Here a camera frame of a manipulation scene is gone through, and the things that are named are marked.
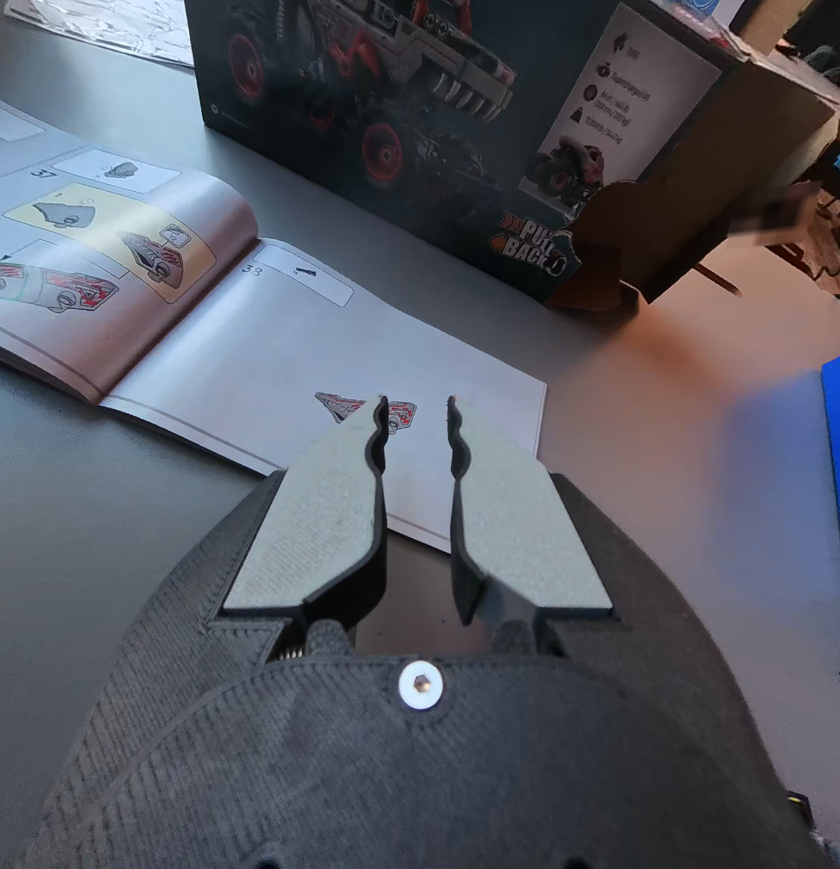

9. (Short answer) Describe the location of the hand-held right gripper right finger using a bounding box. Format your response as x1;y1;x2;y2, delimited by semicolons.
446;395;614;627

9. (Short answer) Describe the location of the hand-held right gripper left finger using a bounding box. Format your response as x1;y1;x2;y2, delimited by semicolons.
219;395;390;619

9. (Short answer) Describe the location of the open lego instruction booklet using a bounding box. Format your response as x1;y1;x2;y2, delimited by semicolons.
0;91;548;554

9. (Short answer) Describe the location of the dark lego set box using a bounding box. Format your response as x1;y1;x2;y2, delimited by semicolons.
182;0;838;313

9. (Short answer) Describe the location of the white sticker sheet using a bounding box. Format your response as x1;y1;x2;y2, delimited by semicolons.
5;0;195;69

